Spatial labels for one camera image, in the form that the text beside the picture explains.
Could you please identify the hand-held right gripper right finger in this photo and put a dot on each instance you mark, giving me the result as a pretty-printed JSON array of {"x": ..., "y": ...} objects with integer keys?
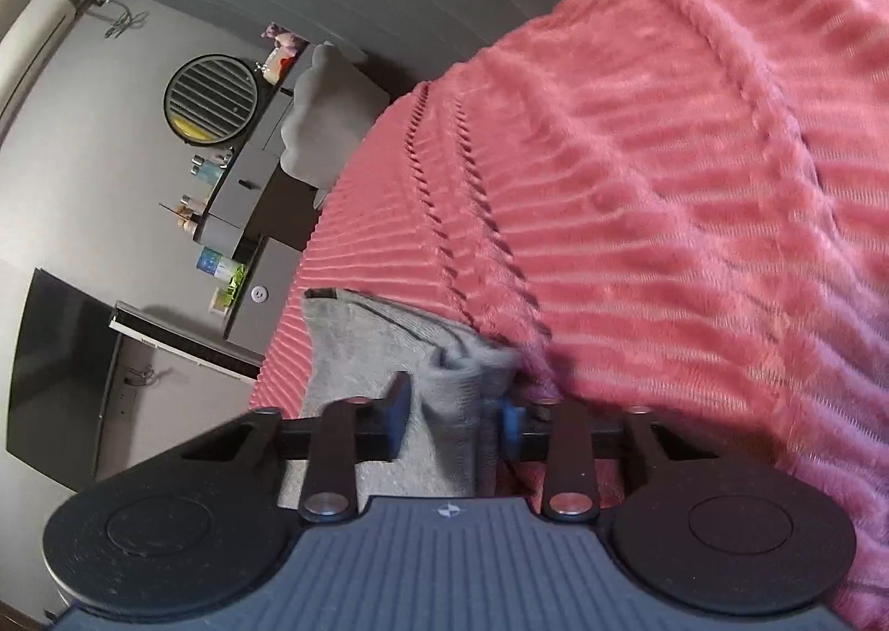
[{"x": 508, "y": 426}]

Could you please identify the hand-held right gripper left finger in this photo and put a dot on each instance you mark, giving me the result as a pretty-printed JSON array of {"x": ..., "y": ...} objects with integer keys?
[{"x": 399, "y": 416}]

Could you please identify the grey pants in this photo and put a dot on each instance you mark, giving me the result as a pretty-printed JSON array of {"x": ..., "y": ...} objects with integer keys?
[{"x": 361, "y": 346}]

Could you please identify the grey bedside cabinet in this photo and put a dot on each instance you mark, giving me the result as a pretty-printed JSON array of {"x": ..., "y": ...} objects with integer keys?
[{"x": 264, "y": 298}]

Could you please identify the blue and white box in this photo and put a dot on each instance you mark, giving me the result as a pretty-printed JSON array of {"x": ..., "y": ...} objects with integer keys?
[{"x": 215, "y": 263}]

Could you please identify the grey vanity desk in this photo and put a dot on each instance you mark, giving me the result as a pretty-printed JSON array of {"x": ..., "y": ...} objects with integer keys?
[{"x": 243, "y": 186}]

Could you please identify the pink ribbed blanket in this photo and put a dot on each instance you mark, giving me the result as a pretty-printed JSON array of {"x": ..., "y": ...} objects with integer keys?
[{"x": 660, "y": 186}]

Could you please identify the brown cosmetic bottle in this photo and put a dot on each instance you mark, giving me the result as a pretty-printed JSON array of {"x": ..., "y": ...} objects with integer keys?
[{"x": 187, "y": 214}]

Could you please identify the grey upholstered chair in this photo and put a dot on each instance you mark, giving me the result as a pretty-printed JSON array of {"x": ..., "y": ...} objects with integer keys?
[{"x": 323, "y": 117}]

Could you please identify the blue cosmetic bottle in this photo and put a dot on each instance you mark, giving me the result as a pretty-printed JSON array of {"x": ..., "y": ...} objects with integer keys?
[{"x": 208, "y": 169}]

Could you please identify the black television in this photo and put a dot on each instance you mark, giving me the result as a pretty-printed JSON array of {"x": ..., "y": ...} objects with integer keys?
[{"x": 59, "y": 374}]

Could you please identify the round black-framed mirror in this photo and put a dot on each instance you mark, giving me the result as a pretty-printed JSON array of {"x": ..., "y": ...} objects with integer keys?
[{"x": 212, "y": 96}]

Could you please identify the pink plush toy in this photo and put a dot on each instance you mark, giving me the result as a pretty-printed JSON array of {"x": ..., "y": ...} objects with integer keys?
[{"x": 281, "y": 37}]

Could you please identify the white wall air conditioner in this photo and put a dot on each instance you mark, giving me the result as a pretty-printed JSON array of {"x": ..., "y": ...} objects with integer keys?
[{"x": 35, "y": 41}]

